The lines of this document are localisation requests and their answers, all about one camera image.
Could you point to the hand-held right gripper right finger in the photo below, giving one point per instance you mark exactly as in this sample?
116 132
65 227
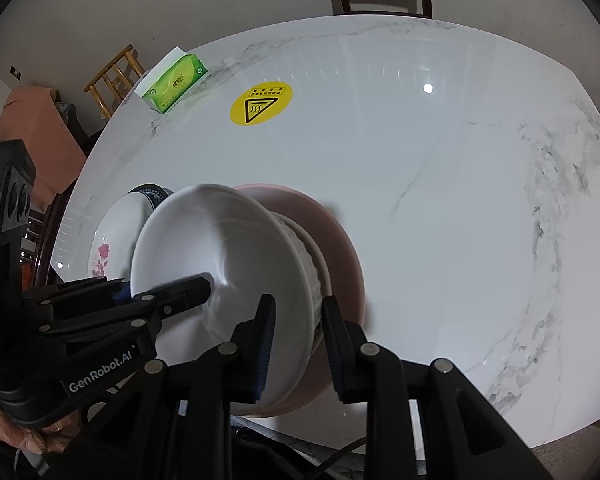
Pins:
332 350

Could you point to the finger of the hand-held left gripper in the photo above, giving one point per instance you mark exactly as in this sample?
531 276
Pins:
122 294
180 295

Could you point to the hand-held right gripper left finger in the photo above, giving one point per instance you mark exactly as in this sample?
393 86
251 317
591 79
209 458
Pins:
262 350

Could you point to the plain white bowl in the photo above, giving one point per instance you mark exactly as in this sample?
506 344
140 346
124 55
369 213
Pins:
205 240

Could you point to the white plate with pink flowers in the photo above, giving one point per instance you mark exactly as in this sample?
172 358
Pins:
117 230

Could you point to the blue and white patterned plate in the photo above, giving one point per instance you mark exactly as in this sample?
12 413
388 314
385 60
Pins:
152 191

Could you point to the person's left hand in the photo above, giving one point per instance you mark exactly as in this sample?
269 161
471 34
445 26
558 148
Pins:
55 430

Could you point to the green tissue box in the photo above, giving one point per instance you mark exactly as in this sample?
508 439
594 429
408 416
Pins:
175 82

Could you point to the round yellow warning sticker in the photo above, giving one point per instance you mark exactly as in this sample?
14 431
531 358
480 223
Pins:
275 97

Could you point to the light bamboo chair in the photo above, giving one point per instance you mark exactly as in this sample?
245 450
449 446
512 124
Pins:
107 69

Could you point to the dark wall switch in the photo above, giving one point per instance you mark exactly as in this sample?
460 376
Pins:
15 72

